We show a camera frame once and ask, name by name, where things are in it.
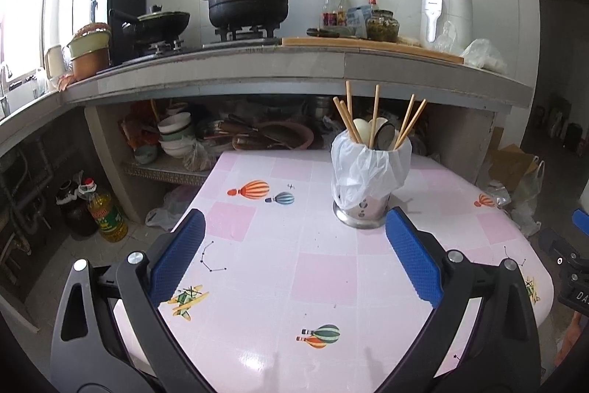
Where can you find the black wok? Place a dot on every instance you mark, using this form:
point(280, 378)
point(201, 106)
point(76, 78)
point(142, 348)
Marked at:
point(161, 22)

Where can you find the cardboard box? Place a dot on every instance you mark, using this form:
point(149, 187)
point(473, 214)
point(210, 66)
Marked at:
point(508, 163)

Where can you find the window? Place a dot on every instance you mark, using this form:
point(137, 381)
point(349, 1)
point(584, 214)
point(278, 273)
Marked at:
point(23, 15)

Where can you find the clear plastic bag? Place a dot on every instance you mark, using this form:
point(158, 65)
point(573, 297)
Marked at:
point(483, 57)
point(199, 158)
point(529, 188)
point(445, 38)

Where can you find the kitchen knife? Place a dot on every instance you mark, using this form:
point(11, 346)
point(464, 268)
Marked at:
point(322, 32)

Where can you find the metal spoon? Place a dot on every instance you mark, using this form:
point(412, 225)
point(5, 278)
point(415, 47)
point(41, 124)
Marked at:
point(386, 137)

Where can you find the teal bowl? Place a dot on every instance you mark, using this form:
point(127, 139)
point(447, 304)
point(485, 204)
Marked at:
point(146, 154)

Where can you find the blue food packet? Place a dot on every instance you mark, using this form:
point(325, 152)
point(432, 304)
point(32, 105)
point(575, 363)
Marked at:
point(356, 22)

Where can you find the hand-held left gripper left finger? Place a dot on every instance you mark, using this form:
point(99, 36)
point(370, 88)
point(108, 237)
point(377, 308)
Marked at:
point(177, 257)

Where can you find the concrete kitchen counter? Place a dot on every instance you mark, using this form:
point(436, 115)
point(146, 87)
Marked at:
point(276, 66)

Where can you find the pink plastic basin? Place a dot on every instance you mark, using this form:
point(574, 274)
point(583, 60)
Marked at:
point(299, 137)

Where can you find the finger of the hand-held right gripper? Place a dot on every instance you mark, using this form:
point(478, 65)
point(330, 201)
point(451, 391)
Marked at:
point(575, 278)
point(582, 220)

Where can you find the stacked enamel basins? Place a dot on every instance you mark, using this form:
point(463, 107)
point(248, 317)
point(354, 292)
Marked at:
point(89, 57)

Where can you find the black stockpot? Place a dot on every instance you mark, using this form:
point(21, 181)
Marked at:
point(248, 6)

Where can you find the metal shelf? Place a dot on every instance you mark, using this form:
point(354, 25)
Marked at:
point(161, 174)

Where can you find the gas stove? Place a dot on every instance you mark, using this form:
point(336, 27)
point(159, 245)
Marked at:
point(221, 41)

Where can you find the glass pickle jar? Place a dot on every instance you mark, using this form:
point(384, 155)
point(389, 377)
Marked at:
point(382, 27)

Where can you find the stacked steel pots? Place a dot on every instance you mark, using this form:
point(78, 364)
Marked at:
point(322, 107)

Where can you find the red-capped sauce bottle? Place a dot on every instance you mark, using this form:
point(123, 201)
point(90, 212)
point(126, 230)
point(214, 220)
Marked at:
point(373, 1)

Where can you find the white shell-shaped rice paddle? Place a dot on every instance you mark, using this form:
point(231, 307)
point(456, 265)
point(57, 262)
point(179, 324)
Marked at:
point(363, 130)

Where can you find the wooden cutting board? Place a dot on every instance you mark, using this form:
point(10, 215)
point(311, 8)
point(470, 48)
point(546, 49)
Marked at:
point(368, 47)

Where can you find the red snack packaging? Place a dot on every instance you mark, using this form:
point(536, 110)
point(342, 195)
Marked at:
point(135, 126)

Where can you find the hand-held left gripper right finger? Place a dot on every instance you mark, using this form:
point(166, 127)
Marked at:
point(414, 257)

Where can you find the steel utensil holder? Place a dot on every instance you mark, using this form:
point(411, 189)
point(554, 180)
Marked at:
point(363, 213)

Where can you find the dark glass bottle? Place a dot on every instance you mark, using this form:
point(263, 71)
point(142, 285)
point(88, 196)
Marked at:
point(76, 213)

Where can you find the white kitchen appliance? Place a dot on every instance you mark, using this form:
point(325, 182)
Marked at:
point(453, 11)

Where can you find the metal faucet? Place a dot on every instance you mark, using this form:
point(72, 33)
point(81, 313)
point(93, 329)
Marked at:
point(4, 89)

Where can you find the white mug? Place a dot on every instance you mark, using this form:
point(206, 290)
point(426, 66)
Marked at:
point(55, 61)

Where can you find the stack of ceramic bowls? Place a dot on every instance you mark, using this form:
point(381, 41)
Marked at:
point(175, 135)

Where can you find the grey drain pipes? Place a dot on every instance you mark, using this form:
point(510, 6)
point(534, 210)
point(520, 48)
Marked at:
point(27, 209)

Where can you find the white plastic bag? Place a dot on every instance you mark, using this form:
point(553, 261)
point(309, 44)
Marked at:
point(368, 172)
point(168, 211)

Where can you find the yellow cooking oil bottle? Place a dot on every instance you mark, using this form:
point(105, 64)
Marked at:
point(108, 218)

